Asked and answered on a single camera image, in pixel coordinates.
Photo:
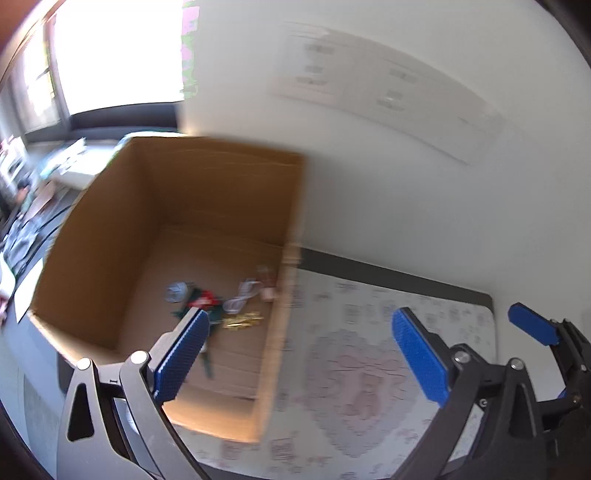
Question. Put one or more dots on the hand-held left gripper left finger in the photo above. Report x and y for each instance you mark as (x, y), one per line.
(182, 355)

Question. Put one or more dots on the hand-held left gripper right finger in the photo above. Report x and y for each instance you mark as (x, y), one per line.
(420, 355)

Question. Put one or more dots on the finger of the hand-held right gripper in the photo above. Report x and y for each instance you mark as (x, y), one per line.
(570, 399)
(531, 323)

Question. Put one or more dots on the pink green translucent box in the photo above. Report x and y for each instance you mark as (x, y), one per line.
(268, 288)

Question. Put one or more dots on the brown cardboard box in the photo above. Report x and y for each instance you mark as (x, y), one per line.
(115, 207)

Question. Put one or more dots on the white cartoon printed mat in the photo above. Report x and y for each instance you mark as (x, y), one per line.
(369, 332)

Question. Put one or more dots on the cluttered side shelf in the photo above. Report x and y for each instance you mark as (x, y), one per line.
(27, 184)

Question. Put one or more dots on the window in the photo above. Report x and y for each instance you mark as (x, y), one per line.
(115, 55)

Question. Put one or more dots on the white wall switch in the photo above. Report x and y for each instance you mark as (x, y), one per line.
(466, 124)

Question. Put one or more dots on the white wall socket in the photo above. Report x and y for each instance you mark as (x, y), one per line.
(318, 64)
(395, 87)

